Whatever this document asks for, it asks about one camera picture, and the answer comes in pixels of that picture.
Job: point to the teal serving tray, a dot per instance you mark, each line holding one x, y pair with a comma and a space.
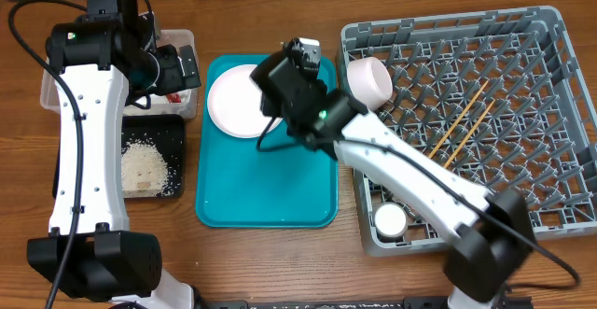
239, 187

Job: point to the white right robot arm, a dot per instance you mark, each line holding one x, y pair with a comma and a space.
489, 234

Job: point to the rice pile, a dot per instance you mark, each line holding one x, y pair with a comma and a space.
144, 172

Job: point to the tissue with red wrapper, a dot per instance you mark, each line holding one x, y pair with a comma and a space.
175, 98

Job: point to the large pink plate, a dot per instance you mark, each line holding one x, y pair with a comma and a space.
233, 103

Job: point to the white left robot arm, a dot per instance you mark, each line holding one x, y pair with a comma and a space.
101, 62

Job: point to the grey dishwasher rack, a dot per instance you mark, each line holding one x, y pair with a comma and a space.
539, 138

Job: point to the wooden chopstick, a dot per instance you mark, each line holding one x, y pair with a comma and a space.
457, 121
452, 157

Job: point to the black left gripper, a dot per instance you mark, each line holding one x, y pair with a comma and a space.
174, 78

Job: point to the clear plastic bin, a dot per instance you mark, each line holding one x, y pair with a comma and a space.
49, 98

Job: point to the white cup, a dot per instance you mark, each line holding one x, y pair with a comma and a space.
390, 221

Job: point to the black tray bin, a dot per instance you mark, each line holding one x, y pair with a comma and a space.
168, 133

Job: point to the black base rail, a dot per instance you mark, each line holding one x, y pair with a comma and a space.
433, 302

